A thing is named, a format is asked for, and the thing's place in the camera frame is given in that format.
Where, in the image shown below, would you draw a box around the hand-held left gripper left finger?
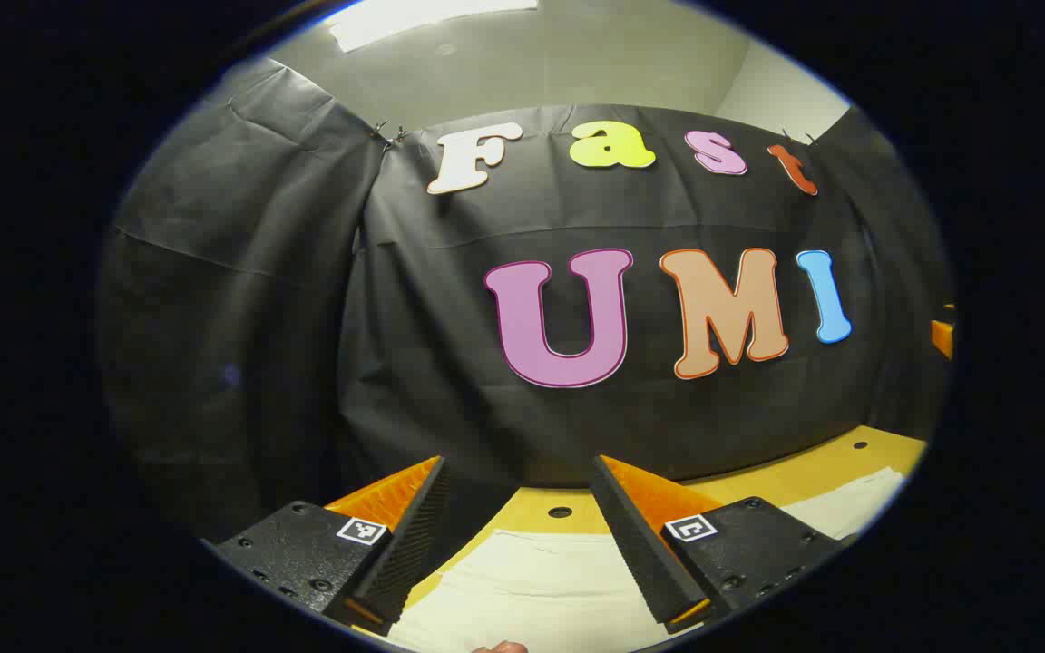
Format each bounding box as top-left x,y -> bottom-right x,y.
212,456 -> 449,636

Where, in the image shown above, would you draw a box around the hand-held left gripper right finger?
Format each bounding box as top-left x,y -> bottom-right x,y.
591,456 -> 857,634

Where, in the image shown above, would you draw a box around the white jeans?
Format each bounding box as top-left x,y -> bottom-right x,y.
377,467 -> 906,653

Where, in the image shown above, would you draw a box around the black backdrop cloth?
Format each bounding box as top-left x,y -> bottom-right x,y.
96,56 -> 954,545

